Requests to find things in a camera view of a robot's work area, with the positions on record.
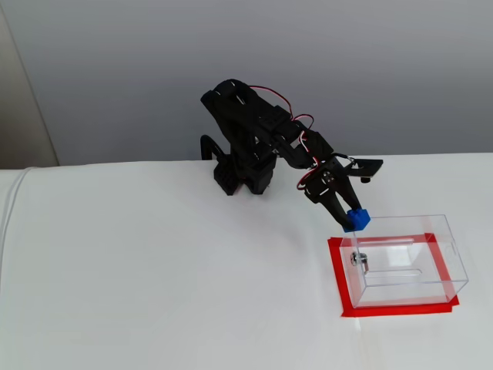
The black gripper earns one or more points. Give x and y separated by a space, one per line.
326 186

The blue lego brick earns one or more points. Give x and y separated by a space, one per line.
360 220

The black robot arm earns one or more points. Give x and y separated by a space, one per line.
239 115

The transparent plastic box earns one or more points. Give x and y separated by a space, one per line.
400 285

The silver lock cylinder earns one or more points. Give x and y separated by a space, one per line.
355 259

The grey partition panel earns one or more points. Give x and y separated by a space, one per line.
346 58

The black table clamp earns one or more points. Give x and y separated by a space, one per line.
203 148

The white table cloth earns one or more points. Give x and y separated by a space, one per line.
154 308

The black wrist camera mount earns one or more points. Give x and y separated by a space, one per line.
366 165

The red tape frame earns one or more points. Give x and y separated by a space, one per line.
396 309

